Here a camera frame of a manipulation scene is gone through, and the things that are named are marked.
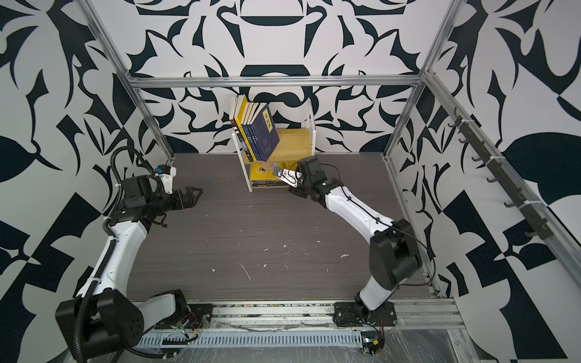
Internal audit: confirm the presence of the blue book yellow label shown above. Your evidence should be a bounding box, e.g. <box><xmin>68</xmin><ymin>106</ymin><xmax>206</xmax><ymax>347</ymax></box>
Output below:
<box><xmin>252</xmin><ymin>103</ymin><xmax>266</xmax><ymax>162</ymax></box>
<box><xmin>241</xmin><ymin>101</ymin><xmax>258</xmax><ymax>162</ymax></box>
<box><xmin>255</xmin><ymin>104</ymin><xmax>280</xmax><ymax>161</ymax></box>

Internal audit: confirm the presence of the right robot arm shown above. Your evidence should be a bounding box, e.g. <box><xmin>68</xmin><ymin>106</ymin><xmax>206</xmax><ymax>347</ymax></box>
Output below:
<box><xmin>277</xmin><ymin>157</ymin><xmax>427</xmax><ymax>322</ymax></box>

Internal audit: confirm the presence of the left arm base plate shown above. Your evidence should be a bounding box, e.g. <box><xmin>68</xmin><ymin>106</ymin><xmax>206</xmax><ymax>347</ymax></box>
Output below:
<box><xmin>178</xmin><ymin>303</ymin><xmax>214</xmax><ymax>331</ymax></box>

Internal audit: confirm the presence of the small yellow cartoon book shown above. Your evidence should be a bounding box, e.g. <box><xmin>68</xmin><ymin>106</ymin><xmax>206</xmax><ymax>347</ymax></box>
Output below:
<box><xmin>250</xmin><ymin>161</ymin><xmax>297</xmax><ymax>188</ymax></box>

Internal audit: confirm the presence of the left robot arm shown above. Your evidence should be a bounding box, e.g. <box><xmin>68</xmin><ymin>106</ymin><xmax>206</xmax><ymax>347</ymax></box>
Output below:
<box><xmin>55</xmin><ymin>146</ymin><xmax>203</xmax><ymax>362</ymax></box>

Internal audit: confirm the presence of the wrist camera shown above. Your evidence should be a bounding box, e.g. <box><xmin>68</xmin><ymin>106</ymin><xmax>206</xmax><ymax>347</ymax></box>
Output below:
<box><xmin>154</xmin><ymin>165</ymin><xmax>177</xmax><ymax>194</ymax></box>
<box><xmin>273</xmin><ymin>167</ymin><xmax>301</xmax><ymax>188</ymax></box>

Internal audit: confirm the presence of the small green-lit electronics box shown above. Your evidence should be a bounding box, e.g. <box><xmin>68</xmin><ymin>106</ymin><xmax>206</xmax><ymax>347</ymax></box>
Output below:
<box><xmin>361</xmin><ymin>331</ymin><xmax>385</xmax><ymax>355</ymax></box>

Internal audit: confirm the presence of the wooden white-framed bookshelf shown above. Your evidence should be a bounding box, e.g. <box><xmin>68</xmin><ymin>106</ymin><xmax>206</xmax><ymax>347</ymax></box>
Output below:
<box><xmin>231</xmin><ymin>99</ymin><xmax>316</xmax><ymax>191</ymax></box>

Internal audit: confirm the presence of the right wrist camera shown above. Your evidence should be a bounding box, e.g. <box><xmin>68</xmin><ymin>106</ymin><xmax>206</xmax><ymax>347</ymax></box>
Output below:
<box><xmin>273</xmin><ymin>167</ymin><xmax>301</xmax><ymax>188</ymax></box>

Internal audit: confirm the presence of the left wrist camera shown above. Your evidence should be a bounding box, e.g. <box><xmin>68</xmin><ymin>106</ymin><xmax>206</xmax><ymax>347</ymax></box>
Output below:
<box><xmin>154</xmin><ymin>165</ymin><xmax>177</xmax><ymax>194</ymax></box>

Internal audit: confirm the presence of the wall hook rail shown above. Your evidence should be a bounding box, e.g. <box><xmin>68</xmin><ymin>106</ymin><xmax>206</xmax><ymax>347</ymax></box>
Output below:
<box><xmin>449</xmin><ymin>114</ymin><xmax>555</xmax><ymax>240</ymax></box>

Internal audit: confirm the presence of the large yellow book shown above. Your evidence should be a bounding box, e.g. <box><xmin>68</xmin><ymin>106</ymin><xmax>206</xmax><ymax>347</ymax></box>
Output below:
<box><xmin>234</xmin><ymin>95</ymin><xmax>254</xmax><ymax>162</ymax></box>

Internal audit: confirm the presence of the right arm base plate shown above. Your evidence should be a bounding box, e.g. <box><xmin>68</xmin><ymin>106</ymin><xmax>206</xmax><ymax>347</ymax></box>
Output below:
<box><xmin>332</xmin><ymin>302</ymin><xmax>397</xmax><ymax>328</ymax></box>

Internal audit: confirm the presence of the aluminium front rail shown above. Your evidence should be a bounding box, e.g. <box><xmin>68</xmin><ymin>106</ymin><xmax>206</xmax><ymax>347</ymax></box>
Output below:
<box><xmin>72</xmin><ymin>297</ymin><xmax>478</xmax><ymax>350</ymax></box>

